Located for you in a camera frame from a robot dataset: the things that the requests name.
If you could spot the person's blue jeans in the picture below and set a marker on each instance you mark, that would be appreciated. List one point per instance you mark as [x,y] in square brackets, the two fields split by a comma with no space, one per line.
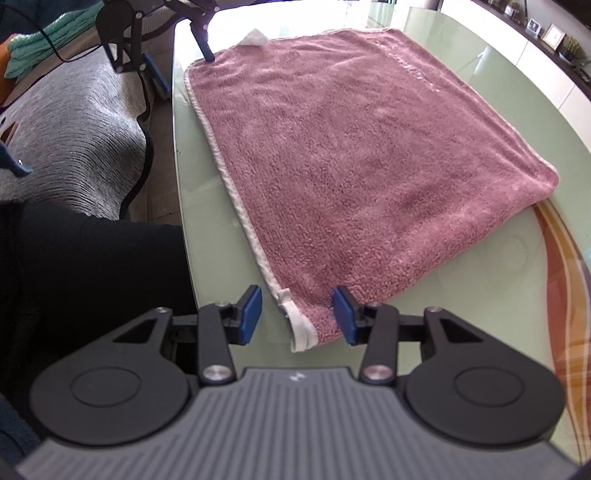
[16,429]

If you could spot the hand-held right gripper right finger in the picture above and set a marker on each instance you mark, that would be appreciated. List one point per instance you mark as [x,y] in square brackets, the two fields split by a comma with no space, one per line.
[346,316]

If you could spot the grass plant in dark pot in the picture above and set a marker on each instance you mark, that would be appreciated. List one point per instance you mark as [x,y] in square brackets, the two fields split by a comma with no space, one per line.
[571,46]

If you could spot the blue plastic clip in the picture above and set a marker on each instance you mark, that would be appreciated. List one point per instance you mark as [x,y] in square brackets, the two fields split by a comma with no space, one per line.
[16,167]

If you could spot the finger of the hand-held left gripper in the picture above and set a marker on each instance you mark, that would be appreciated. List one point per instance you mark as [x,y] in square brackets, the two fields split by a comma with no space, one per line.
[154,74]
[203,44]

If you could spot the white TV cabinet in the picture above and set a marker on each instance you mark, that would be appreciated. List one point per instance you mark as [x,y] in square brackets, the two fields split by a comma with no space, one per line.
[545,78]

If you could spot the small potted plant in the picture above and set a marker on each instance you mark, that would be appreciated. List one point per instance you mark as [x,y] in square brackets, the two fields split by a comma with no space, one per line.
[512,7]

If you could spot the grey fabric chair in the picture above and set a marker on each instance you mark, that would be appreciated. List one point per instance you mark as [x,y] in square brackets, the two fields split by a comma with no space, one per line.
[69,138]

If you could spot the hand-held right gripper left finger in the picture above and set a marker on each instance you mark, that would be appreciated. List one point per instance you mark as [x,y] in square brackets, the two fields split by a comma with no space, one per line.
[249,314]

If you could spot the pink towel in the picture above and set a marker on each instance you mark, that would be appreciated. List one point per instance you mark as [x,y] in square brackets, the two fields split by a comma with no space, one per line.
[369,161]

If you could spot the teal cloth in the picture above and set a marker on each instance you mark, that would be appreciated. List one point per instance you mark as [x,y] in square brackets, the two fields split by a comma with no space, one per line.
[41,50]

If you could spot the white photo frame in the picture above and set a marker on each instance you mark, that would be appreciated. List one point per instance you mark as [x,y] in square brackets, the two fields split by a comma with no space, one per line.
[553,37]

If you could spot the small photo frame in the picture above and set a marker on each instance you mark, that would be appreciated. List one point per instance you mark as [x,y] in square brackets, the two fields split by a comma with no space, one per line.
[534,25]

